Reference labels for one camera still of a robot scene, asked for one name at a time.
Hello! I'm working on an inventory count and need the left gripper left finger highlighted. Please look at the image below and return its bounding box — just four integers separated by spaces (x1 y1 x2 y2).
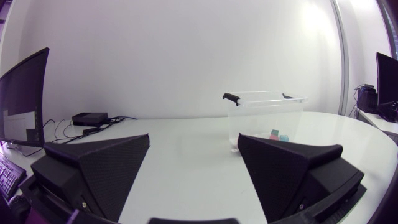
30 133 150 223

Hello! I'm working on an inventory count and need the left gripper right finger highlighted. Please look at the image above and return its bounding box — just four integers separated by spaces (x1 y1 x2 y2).
237 133 365 223

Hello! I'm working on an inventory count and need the clear plastic container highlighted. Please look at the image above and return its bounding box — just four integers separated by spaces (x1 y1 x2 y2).
222 90 309 146

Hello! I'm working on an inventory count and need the black power brick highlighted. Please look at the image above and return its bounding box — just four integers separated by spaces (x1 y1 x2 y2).
72 112 109 128

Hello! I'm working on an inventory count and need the black keyboard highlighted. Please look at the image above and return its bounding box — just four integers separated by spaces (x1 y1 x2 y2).
0 152 27 202

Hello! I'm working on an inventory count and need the dark screen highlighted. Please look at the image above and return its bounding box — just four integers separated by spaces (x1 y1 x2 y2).
375 52 398 106
0 47 50 148

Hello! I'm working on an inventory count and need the black computer box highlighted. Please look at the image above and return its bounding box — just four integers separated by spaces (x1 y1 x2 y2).
356 83 379 114

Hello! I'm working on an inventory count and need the black cable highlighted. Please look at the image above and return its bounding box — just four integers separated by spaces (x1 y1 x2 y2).
43 116 125 146

